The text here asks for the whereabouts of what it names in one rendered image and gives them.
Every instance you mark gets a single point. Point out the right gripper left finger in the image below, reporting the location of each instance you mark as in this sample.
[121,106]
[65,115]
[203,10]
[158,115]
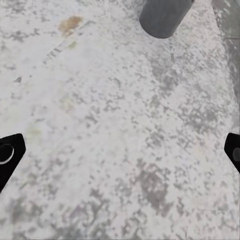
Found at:
[12,149]

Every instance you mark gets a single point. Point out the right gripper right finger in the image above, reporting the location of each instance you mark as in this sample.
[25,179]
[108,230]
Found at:
[232,149]

